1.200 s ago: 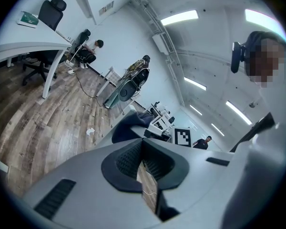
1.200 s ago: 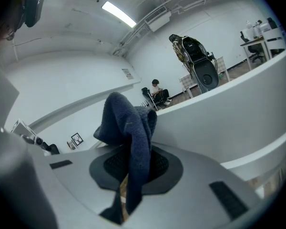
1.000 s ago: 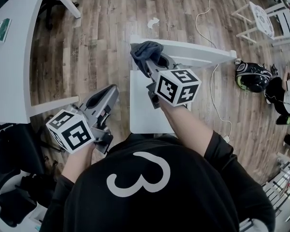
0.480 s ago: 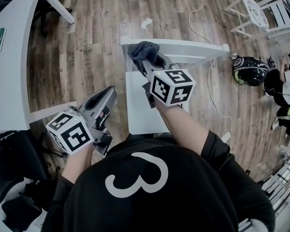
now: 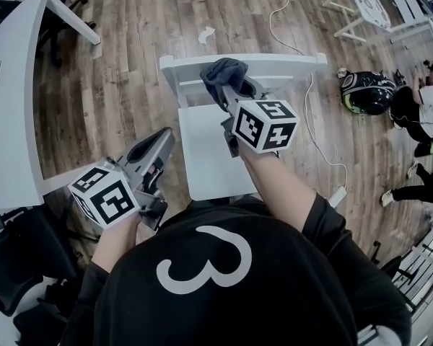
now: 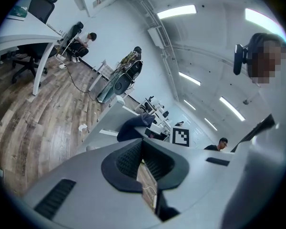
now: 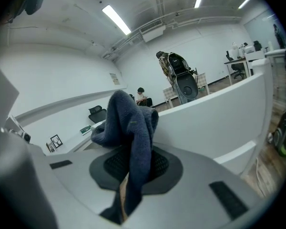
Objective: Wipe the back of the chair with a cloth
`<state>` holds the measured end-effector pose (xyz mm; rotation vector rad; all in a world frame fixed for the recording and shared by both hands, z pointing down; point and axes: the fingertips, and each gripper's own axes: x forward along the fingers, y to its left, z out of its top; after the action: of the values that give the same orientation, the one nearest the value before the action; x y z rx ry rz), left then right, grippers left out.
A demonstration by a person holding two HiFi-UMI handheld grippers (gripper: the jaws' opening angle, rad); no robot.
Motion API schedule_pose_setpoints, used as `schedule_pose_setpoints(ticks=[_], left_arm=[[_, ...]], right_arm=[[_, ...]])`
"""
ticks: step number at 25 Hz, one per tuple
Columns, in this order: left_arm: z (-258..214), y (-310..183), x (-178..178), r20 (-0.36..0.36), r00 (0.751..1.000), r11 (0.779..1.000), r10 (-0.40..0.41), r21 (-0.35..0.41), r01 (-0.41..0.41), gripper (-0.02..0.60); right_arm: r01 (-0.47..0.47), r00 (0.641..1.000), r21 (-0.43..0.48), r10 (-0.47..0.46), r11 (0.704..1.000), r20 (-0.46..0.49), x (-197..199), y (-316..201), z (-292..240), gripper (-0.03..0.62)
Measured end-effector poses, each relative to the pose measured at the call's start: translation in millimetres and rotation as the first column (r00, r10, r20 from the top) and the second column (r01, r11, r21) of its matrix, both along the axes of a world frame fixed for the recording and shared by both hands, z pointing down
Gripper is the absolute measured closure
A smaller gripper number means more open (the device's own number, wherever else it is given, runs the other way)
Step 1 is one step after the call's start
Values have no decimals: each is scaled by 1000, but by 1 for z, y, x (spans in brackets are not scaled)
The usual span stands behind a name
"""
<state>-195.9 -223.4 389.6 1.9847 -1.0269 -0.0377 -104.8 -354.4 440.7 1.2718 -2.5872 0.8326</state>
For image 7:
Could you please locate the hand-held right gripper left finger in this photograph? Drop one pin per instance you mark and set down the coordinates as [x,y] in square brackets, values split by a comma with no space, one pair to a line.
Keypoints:
[74,187]

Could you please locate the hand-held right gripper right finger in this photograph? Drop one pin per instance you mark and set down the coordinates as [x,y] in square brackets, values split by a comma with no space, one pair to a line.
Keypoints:
[193,199]

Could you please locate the white wooden chair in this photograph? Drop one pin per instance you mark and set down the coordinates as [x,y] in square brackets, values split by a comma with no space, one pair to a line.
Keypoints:
[205,118]

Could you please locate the blue-grey wiping cloth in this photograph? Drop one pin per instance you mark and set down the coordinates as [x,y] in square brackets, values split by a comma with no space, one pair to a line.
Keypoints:
[126,118]

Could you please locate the black mesh office chair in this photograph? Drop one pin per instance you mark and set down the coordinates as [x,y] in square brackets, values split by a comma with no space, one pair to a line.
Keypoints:
[97,113]

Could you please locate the white curved desk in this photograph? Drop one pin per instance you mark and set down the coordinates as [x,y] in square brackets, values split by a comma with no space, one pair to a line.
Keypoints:
[82,144]

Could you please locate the green book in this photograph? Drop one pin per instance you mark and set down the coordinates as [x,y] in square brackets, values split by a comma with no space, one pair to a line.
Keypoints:
[85,129]

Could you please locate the white table with checked cloth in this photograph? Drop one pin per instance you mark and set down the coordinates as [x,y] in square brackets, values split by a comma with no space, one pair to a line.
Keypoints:
[202,80]

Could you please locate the wooden top desk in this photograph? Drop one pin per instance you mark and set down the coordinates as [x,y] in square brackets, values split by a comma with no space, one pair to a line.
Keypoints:
[236,61]

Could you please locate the white air conditioner unit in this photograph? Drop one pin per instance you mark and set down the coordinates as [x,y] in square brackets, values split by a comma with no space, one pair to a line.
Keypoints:
[152,32]

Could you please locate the small black picture frame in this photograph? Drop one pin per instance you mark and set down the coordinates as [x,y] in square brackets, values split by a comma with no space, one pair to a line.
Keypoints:
[50,148]

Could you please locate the deer picture frame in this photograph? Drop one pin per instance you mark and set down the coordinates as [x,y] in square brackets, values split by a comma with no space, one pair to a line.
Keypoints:
[56,141]

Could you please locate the wall poster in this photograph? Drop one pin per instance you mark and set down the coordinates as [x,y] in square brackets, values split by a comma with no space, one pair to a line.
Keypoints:
[114,79]

